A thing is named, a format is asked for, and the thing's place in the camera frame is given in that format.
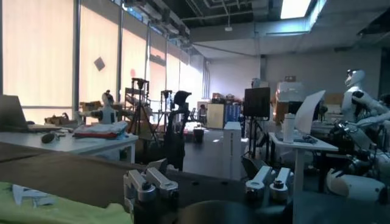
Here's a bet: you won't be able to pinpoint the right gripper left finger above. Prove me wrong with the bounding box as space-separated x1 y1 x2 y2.
123 158 180 212

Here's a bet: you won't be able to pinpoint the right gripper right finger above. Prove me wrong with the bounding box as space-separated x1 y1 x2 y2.
242 156 295 203

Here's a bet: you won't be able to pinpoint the yellow-green t-shirt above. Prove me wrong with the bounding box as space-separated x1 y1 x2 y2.
0 181 134 224

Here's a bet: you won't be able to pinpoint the stack of folded clothes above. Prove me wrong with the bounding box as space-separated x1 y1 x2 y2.
73 121 129 140

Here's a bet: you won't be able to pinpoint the tall white cardboard box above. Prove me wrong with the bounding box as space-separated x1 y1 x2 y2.
222 121 243 180

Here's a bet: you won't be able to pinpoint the white standing desk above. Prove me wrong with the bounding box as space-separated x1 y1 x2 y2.
268 132 339 195

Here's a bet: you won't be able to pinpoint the black office chair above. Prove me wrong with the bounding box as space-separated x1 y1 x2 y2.
163 90 193 171

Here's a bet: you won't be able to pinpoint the white work table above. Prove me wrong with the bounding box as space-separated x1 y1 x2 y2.
0 130 140 164

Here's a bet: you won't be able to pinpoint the white humanoid robot grey arms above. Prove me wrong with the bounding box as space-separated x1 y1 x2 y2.
77 89 122 125

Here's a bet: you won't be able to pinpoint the white curved sheet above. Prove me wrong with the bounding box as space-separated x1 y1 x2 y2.
294 90 326 135

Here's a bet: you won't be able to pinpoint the white humanoid robot with base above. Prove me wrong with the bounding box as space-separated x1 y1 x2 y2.
325 69 390 205

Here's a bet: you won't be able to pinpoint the black round speaker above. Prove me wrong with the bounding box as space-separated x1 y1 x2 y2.
41 132 59 144

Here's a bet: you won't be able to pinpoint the grey laptop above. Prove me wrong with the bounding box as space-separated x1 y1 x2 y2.
0 94 62 133

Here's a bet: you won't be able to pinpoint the tall black camera tripod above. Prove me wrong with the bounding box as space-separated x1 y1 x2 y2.
130 77 159 144

